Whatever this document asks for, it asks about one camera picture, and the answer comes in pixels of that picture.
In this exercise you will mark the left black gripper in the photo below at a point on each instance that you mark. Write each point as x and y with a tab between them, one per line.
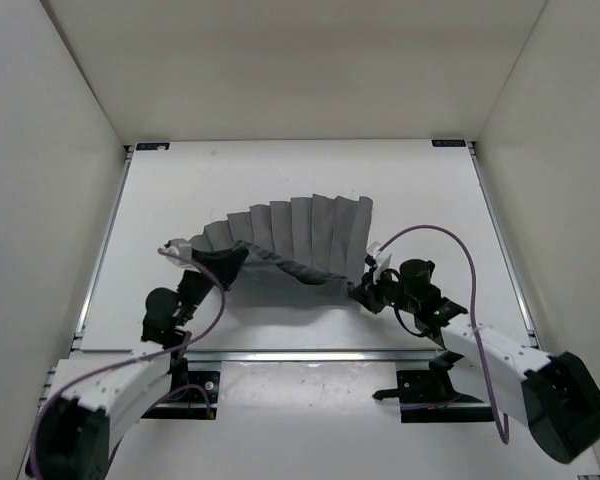
225	263

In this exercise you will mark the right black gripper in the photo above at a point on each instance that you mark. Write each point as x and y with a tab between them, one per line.
366	293

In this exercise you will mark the grey pleated skirt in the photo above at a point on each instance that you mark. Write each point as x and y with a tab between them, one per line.
306	252

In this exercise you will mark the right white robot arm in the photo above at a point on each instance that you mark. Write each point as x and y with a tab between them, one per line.
555	396

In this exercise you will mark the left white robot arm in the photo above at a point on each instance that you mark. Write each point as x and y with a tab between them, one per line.
79	429

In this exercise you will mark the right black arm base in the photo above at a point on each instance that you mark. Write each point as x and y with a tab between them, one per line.
426	396

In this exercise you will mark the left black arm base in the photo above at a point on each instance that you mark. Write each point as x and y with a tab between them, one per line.
193	394

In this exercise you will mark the left blue corner sticker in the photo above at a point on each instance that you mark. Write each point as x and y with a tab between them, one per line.
152	146

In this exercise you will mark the blue corner sticker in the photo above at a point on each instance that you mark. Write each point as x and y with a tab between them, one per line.
152	146
448	143

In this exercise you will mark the right blue corner sticker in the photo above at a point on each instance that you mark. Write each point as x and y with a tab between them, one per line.
448	143

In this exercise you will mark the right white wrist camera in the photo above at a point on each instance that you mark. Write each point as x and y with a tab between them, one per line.
377	260

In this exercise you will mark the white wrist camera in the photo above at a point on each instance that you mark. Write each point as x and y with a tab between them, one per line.
377	260
178	252

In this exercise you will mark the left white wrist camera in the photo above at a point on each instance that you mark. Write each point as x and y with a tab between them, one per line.
178	252

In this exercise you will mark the front aluminium rail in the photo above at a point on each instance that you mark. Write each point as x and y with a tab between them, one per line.
312	356

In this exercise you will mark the left aluminium table rail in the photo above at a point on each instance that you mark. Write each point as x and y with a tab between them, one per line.
99	260

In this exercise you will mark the aluminium table rail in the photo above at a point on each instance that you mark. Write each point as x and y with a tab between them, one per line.
99	260
510	267

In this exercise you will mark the right aluminium table rail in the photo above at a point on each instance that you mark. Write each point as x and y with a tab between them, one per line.
510	267

